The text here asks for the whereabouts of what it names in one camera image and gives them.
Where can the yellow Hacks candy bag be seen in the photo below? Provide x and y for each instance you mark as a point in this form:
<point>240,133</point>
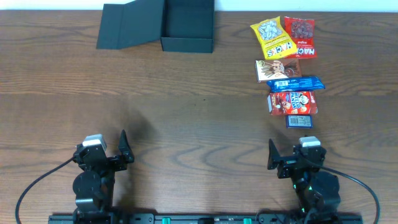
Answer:
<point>274,40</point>

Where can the small dark blue box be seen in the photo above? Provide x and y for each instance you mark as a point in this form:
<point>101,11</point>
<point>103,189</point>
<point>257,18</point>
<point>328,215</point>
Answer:
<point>299,121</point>

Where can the blue cookie wrapper pack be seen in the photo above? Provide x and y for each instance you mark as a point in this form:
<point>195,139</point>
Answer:
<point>296,84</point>

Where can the black gift box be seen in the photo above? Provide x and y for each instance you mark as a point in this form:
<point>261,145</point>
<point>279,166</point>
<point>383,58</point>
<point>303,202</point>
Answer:
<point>180,25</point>

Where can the red Hacks candy bag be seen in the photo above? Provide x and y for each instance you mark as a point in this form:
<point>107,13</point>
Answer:
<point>301,31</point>

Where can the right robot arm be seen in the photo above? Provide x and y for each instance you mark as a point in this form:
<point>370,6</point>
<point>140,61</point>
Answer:
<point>317,190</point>

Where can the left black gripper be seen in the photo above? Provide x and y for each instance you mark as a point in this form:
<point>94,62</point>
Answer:
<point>125,149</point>

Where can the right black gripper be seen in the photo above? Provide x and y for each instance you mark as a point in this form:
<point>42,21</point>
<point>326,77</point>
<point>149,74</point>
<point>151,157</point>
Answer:
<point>289,162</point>

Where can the brown Pocky snack box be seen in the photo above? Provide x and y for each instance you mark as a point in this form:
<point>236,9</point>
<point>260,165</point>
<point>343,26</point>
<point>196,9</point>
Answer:
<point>277,69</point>

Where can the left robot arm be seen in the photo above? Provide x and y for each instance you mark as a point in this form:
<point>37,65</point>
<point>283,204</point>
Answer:
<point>94,187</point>

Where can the red Hello Panda box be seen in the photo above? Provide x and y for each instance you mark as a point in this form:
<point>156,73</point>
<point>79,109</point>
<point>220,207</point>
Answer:
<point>292,103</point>

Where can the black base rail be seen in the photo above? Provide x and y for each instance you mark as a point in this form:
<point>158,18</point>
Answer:
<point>148,218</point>

